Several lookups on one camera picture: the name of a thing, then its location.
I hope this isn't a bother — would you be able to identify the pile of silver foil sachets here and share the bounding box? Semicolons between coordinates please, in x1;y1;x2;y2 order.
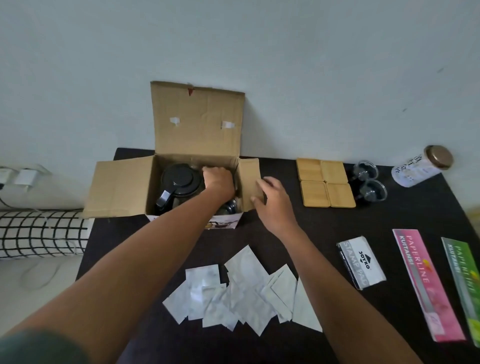
162;245;323;337

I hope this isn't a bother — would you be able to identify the gold canister lid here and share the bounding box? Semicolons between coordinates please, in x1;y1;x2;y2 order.
423;145;455;170

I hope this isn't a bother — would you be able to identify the person's left forearm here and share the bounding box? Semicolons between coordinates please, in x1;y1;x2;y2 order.
0;191;235;364

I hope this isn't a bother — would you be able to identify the person's green shirt sleeve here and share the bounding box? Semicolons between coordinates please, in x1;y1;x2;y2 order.
0;329;89;364

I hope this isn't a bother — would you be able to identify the red tea set box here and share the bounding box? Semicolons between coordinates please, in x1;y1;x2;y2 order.
82;81;262;230

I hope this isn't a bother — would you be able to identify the black table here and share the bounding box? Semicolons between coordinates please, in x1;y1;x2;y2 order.
74;147;480;364

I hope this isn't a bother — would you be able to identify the person's right hand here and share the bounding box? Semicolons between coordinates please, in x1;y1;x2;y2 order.
250;176;301;241

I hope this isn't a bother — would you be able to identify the person's left hand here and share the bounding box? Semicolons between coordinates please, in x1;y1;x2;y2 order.
201;166;236;203

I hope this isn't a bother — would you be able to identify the green receipt book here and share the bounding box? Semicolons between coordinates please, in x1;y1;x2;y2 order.
441;236;480;348

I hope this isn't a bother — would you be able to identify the person's right forearm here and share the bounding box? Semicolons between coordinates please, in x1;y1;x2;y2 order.
279;224;425;364

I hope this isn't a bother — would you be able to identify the black white checked bolster pillow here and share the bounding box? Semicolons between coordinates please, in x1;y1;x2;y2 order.
0;209;95;260

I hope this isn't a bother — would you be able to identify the pink receipt book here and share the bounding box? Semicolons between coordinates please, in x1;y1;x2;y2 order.
392;228;467;343

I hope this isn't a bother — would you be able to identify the white printed canister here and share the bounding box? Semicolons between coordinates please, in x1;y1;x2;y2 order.
391;153;442;188

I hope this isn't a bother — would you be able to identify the glass teapot black lid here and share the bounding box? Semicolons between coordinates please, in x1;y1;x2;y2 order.
154;163;206;215

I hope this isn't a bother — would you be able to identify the grey stamp pad box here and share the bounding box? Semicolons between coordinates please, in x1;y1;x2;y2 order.
336;236;387;292

